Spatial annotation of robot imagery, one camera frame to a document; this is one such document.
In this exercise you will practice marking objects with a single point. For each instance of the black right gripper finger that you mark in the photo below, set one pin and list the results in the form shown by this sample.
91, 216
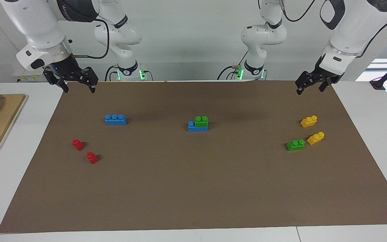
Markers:
65, 85
92, 87

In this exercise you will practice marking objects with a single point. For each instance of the white power strip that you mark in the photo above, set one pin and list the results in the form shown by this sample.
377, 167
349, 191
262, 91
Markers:
29, 76

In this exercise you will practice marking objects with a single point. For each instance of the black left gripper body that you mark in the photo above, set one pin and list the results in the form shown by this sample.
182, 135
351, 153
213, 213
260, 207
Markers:
317, 76

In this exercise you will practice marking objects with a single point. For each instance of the brown paper mat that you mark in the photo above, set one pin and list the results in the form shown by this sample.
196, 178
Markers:
193, 185

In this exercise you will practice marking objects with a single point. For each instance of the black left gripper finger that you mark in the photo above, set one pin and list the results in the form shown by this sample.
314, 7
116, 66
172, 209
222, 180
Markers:
324, 86
300, 89

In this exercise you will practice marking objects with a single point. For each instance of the blue three-stud toy block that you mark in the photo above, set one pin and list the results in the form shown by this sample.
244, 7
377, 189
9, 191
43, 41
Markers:
115, 120
193, 128

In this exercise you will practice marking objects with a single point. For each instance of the green two-stud toy block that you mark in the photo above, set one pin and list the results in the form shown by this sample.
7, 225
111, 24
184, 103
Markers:
201, 121
295, 145

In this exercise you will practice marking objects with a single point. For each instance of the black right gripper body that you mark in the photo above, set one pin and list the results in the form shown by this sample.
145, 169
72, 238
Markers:
67, 70

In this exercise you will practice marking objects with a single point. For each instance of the yellow two-stud toy block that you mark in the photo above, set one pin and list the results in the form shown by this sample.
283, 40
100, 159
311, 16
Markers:
308, 121
315, 138

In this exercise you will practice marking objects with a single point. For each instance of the red one-stud toy block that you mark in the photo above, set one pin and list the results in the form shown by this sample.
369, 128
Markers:
92, 158
78, 145

